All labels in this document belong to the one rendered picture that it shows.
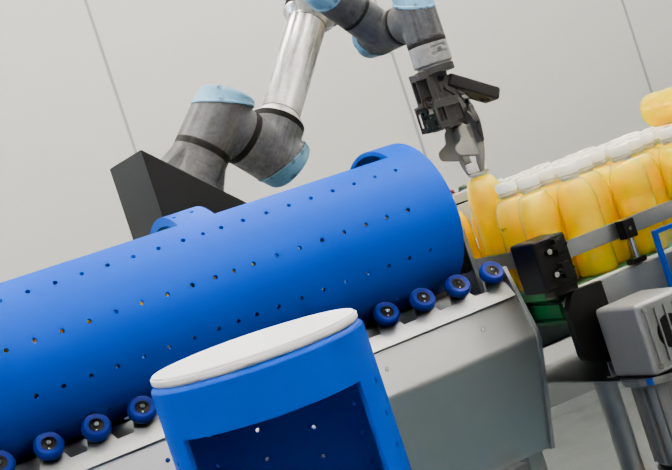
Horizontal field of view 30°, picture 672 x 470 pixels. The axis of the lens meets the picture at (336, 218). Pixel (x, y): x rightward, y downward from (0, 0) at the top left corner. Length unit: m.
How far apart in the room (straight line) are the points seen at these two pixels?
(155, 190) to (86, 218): 2.48
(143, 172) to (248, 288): 0.46
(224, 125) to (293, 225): 0.49
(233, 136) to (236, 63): 2.52
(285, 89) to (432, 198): 0.59
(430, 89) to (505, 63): 3.10
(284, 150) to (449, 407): 0.68
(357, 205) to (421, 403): 0.35
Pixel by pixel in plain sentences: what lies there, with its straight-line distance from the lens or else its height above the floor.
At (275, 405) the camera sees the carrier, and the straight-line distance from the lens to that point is 1.48.
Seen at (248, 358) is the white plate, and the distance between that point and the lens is 1.48.
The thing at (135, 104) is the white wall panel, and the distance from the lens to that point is 4.87.
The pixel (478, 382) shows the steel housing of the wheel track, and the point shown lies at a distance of 2.18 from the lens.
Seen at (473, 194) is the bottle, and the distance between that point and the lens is 2.36.
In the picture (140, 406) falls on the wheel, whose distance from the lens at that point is 1.95.
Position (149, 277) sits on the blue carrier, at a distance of 1.93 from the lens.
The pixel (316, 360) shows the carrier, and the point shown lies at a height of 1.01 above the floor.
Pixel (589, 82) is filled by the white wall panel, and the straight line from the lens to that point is 5.62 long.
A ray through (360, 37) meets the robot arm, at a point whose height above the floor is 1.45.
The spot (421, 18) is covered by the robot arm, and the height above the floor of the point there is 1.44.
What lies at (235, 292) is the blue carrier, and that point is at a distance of 1.97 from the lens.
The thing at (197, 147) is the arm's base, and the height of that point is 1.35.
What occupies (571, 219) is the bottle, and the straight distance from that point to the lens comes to 2.25.
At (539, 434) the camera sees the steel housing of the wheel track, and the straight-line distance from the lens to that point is 2.31.
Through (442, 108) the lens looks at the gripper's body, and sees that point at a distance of 2.34.
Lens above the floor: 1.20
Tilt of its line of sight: 1 degrees down
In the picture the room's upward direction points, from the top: 18 degrees counter-clockwise
